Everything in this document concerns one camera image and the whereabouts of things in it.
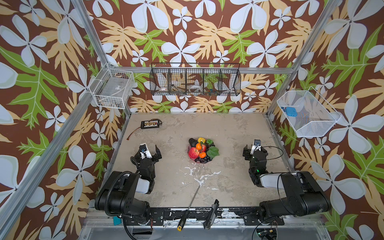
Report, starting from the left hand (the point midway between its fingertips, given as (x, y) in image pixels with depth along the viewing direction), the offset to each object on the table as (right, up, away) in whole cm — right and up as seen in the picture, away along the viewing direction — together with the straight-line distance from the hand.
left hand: (146, 146), depth 88 cm
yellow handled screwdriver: (+24, -33, -13) cm, 43 cm away
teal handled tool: (-10, -36, -15) cm, 40 cm away
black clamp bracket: (+34, -36, -17) cm, 52 cm away
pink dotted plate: (+28, -9, +5) cm, 30 cm away
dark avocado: (+28, +1, +9) cm, 29 cm away
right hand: (+65, 0, +3) cm, 65 cm away
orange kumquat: (+31, -1, +3) cm, 31 cm away
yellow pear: (+33, +3, +10) cm, 34 cm away
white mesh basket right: (+93, +19, -5) cm, 95 cm away
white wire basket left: (-19, +34, -2) cm, 39 cm away
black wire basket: (+29, +43, +10) cm, 53 cm away
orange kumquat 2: (+34, -5, +1) cm, 34 cm away
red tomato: (+28, -5, +3) cm, 29 cm away
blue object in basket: (+86, +20, -1) cm, 88 cm away
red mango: (+35, -2, +4) cm, 35 cm away
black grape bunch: (+37, -8, +3) cm, 38 cm away
